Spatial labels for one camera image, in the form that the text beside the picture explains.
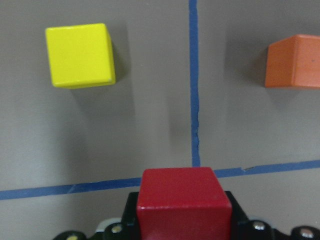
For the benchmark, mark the yellow wooden block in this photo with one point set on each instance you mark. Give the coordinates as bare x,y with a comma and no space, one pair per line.
80,56

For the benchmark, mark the orange wooden block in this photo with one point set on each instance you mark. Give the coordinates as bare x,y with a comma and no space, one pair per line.
294,63

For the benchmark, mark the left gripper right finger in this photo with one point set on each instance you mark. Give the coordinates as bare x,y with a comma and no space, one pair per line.
239,219

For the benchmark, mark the red wooden block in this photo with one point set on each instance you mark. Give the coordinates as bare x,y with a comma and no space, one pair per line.
183,204

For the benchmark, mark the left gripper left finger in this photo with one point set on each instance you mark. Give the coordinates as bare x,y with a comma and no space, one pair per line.
129,220

